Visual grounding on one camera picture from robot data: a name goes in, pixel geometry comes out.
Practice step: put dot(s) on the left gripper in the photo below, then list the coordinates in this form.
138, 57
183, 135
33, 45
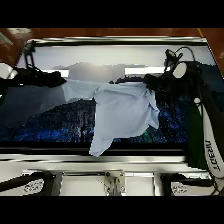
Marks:
52, 79

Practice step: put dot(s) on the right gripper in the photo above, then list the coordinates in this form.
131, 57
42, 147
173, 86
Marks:
155, 83

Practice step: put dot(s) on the light blue shirt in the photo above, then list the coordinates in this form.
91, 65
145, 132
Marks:
123, 110

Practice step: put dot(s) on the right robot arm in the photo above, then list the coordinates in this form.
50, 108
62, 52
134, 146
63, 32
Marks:
213, 146

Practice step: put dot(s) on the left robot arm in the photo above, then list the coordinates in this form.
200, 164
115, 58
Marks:
30, 76

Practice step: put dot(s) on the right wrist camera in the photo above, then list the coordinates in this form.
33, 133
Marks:
170, 57

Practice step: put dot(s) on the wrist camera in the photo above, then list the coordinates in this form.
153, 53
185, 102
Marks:
30, 53
170, 57

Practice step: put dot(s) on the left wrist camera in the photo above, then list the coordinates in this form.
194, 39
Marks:
30, 53

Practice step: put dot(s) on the silver frame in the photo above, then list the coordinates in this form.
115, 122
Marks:
100, 165

